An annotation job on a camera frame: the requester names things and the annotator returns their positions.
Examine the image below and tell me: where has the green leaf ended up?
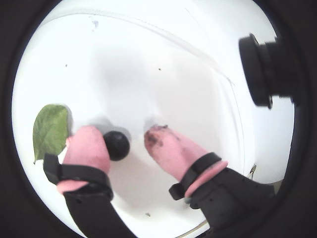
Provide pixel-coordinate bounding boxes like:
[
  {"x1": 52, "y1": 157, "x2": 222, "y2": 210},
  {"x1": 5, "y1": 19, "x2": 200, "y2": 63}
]
[{"x1": 33, "y1": 104, "x2": 71, "y2": 166}]

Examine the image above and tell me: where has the pink covered gripper finger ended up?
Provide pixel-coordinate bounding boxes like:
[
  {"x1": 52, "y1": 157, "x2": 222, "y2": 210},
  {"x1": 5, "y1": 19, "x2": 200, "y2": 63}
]
[{"x1": 43, "y1": 125, "x2": 141, "y2": 238}]

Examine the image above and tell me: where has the small dark blueberry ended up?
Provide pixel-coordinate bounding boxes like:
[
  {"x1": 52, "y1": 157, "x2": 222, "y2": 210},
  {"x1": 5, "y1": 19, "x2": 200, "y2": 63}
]
[{"x1": 103, "y1": 130, "x2": 131, "y2": 162}]

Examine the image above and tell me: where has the pink stained gripper finger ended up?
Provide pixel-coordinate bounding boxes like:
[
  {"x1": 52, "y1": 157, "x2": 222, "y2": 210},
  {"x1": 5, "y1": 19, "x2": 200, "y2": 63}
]
[{"x1": 143, "y1": 125, "x2": 276, "y2": 233}]

